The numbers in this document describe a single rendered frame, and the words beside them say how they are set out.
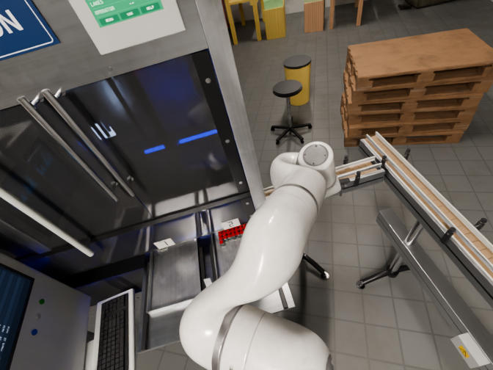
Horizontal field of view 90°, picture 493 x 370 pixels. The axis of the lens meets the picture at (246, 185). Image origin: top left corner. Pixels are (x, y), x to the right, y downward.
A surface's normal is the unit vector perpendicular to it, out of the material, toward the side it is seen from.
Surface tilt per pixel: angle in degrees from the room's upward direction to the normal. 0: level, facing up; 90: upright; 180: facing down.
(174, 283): 0
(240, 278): 35
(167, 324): 0
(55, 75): 90
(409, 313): 0
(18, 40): 90
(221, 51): 90
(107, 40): 90
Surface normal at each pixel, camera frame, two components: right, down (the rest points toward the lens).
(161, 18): 0.21, 0.70
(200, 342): -0.32, -0.07
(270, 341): -0.11, -0.77
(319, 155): -0.34, -0.36
